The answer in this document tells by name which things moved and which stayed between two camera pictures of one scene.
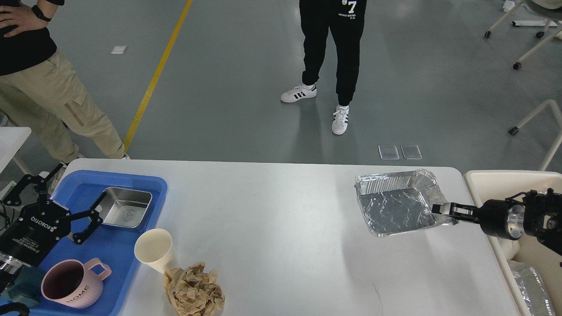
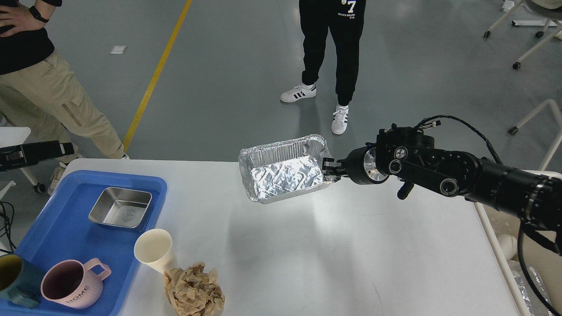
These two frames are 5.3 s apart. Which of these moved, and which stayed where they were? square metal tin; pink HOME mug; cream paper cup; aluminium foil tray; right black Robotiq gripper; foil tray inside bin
Moved: aluminium foil tray; right black Robotiq gripper
Stayed: cream paper cup; foil tray inside bin; square metal tin; pink HOME mug
